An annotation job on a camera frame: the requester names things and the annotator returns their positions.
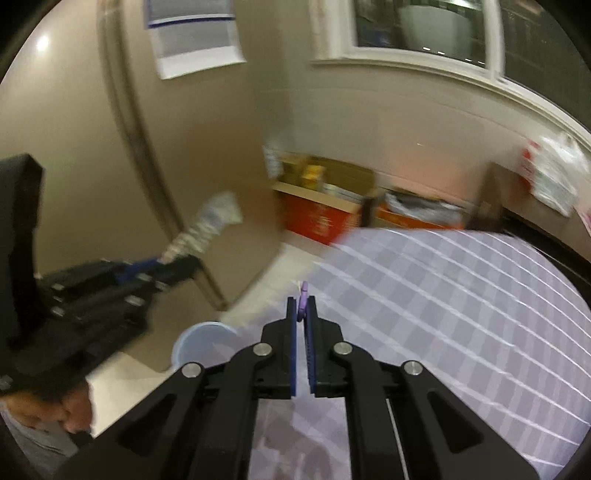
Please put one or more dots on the small brown cardboard box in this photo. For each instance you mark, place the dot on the small brown cardboard box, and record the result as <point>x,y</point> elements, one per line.
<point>288,168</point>

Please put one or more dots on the printed cardboard box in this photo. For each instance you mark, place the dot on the printed cardboard box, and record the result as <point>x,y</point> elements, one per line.
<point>415,224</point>

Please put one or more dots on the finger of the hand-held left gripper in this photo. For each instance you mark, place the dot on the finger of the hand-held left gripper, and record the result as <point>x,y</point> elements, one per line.
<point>129,272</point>
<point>106,307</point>

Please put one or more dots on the dark brown box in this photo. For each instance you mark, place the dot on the dark brown box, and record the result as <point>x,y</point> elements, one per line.
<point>503,194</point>

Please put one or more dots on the clear plastic bottle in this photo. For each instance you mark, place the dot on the clear plastic bottle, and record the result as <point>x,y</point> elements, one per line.
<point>207,221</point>

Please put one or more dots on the small purple plastic piece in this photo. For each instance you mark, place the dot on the small purple plastic piece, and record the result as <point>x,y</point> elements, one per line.
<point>303,300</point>

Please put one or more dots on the grey refrigerator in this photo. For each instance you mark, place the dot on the grey refrigerator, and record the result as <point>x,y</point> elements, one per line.
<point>69,115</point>

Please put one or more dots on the white framed window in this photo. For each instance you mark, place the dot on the white framed window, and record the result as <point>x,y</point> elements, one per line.
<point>415,64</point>

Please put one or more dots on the grey plastic bag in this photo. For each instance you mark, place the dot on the grey plastic bag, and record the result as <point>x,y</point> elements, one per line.
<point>420,207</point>

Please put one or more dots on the person's grey clothing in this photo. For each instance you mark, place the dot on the person's grey clothing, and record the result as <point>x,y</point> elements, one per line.
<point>27,447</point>

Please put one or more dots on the yellow box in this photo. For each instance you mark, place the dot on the yellow box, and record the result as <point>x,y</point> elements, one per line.
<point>314,177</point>

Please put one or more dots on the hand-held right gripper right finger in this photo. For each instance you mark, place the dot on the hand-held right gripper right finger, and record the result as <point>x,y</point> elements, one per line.
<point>310,350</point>

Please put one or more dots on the pink checkered tablecloth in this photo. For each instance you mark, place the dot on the pink checkered tablecloth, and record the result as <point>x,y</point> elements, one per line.
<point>438,323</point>

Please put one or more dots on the white trash bin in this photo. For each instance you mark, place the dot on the white trash bin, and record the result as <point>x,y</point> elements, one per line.
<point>203,341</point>

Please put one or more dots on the white wall calendar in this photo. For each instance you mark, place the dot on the white wall calendar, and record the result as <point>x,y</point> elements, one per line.
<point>194,37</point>

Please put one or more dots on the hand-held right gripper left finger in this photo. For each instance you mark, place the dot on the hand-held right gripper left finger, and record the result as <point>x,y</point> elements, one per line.
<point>292,350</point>

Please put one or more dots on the white plastic bag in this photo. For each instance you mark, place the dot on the white plastic bag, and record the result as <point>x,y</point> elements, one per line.
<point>554,175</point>

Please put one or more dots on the red gift box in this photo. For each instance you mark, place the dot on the red gift box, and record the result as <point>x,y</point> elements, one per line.
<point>318,217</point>

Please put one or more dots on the person's left hand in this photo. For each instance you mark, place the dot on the person's left hand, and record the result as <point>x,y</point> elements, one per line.
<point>55,410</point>

